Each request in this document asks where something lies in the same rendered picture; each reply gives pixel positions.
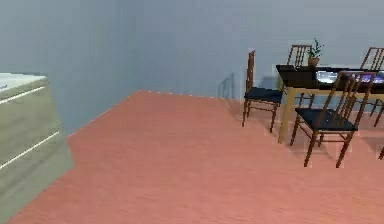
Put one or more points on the small potted green plant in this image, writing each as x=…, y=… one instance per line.
x=314, y=55

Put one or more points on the brown chair with black seat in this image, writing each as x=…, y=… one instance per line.
x=299, y=55
x=261, y=94
x=328, y=119
x=375, y=60

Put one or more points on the beige drawer cabinet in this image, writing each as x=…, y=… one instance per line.
x=26, y=133

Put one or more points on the black top wooden dining table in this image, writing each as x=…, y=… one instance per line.
x=298, y=77

